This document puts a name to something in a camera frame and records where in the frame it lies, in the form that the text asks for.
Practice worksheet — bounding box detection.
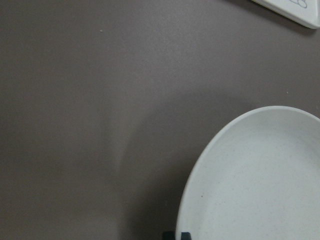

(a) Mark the beige round plate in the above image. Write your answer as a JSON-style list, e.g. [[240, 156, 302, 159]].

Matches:
[[175, 106, 320, 240]]

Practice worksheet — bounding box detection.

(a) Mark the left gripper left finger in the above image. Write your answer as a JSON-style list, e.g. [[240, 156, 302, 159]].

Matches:
[[162, 231, 175, 240]]

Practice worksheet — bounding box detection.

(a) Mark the white rabbit tray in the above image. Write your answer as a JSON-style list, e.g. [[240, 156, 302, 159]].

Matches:
[[254, 0, 320, 29]]

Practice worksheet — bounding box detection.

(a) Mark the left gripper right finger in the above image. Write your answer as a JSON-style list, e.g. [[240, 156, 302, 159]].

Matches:
[[180, 232, 192, 240]]

